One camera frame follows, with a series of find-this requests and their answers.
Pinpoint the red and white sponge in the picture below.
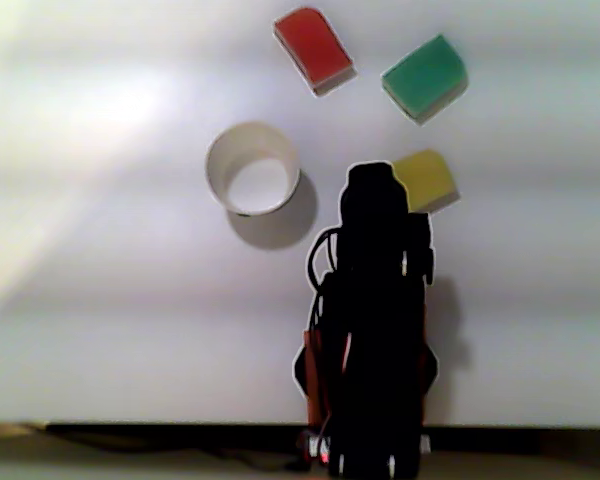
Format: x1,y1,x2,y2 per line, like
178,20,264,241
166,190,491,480
272,6,358,97

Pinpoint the yellow and white sponge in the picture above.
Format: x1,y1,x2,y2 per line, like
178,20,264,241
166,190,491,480
390,148,462,215

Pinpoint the green and white sponge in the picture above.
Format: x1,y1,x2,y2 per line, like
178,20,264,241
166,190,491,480
380,33,470,126

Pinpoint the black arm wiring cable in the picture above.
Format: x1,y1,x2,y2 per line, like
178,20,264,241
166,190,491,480
306,226,343,324

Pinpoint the green and white paper cup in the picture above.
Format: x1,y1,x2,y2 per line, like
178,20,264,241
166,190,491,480
204,121,302,217

